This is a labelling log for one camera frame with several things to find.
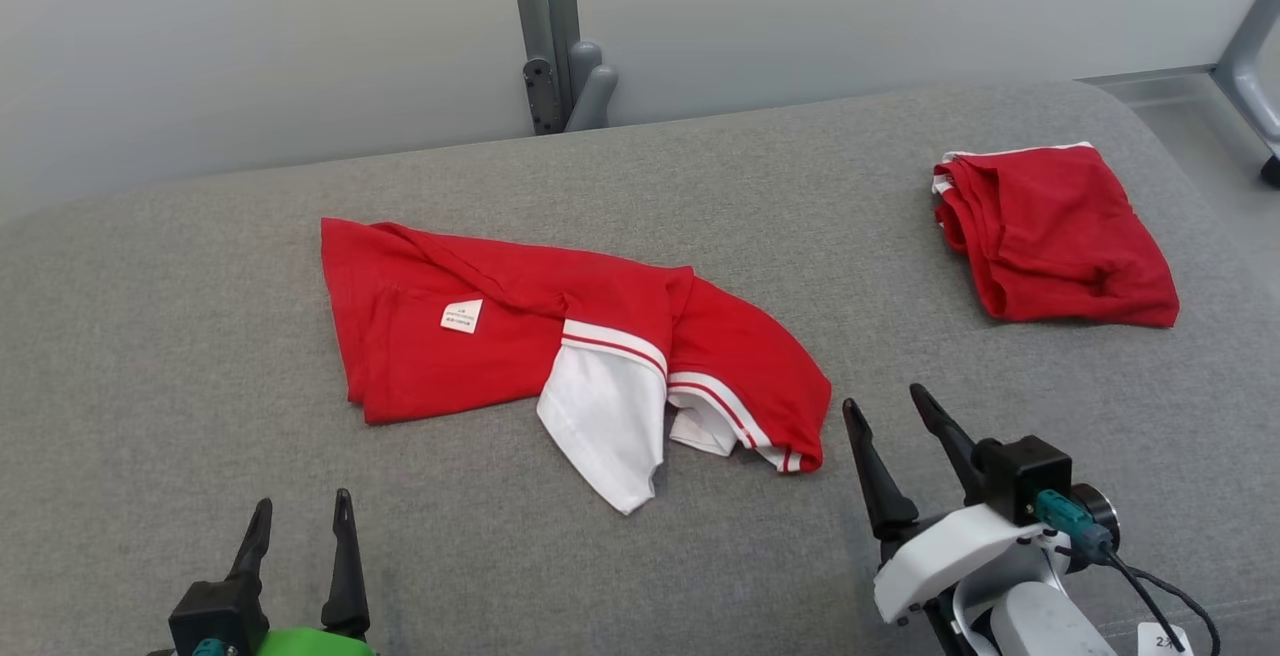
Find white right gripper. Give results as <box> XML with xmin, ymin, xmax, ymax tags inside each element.
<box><xmin>842</xmin><ymin>383</ymin><xmax>1046</xmax><ymax>627</ymax></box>

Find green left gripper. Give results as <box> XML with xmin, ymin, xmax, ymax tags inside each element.
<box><xmin>228</xmin><ymin>488</ymin><xmax>377</xmax><ymax>656</ymax></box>

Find red white jersey shirt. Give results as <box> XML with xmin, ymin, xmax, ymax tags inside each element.
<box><xmin>320</xmin><ymin>218</ymin><xmax>833</xmax><ymax>517</ymax></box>

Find red white-striped shorts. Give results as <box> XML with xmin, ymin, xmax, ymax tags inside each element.
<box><xmin>932</xmin><ymin>142</ymin><xmax>1181</xmax><ymax>329</ymax></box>

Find grey fabric sofa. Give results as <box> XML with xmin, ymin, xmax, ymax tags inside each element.
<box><xmin>0</xmin><ymin>81</ymin><xmax>1280</xmax><ymax>656</ymax></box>

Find grey metal chair leg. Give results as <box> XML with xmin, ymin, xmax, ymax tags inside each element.
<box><xmin>1210</xmin><ymin>0</ymin><xmax>1280</xmax><ymax>187</ymax></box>

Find dark grey hinge plate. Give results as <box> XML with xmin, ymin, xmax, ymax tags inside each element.
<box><xmin>523</xmin><ymin>58</ymin><xmax>563</xmax><ymax>136</ymax></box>

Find teal right camera plug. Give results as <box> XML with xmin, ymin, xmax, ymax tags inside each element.
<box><xmin>1035</xmin><ymin>489</ymin><xmax>1113</xmax><ymax>565</ymax></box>

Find white numbered cable label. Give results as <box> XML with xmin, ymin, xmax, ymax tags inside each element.
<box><xmin>1138</xmin><ymin>622</ymin><xmax>1197</xmax><ymax>656</ymax></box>

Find grey wall baseboard rail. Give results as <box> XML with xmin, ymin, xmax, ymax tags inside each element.
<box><xmin>1078</xmin><ymin>63</ymin><xmax>1223</xmax><ymax>89</ymax></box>

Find grey rounded handle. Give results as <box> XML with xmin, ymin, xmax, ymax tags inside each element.
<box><xmin>565</xmin><ymin>40</ymin><xmax>619</xmax><ymax>133</ymax></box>

